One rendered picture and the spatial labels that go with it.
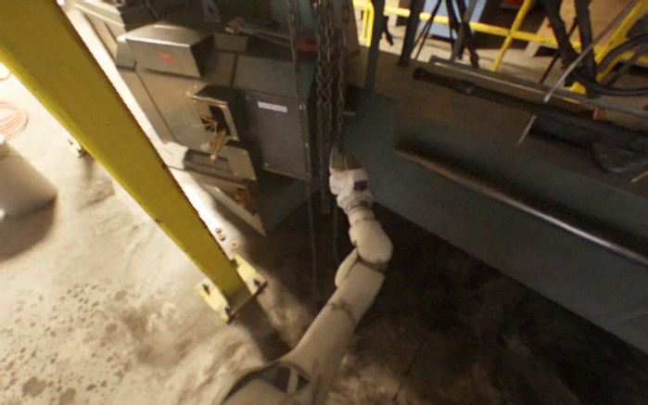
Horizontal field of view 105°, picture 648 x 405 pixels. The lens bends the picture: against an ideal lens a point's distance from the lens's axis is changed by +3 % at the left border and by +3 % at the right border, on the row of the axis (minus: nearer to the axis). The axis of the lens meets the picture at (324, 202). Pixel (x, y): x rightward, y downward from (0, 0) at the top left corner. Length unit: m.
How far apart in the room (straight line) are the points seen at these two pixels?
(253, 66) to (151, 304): 1.09
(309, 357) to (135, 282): 1.21
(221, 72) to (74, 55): 0.42
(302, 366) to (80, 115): 0.54
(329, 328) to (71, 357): 1.24
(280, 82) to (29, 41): 0.48
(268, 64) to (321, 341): 0.72
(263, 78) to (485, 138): 0.76
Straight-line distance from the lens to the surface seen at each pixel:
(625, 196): 1.13
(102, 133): 0.63
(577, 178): 1.09
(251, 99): 0.85
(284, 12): 1.50
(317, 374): 0.39
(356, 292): 0.47
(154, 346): 1.34
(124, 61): 1.19
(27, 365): 1.63
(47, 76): 0.59
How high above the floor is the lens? 1.13
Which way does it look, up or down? 51 degrees down
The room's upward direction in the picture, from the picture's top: 1 degrees counter-clockwise
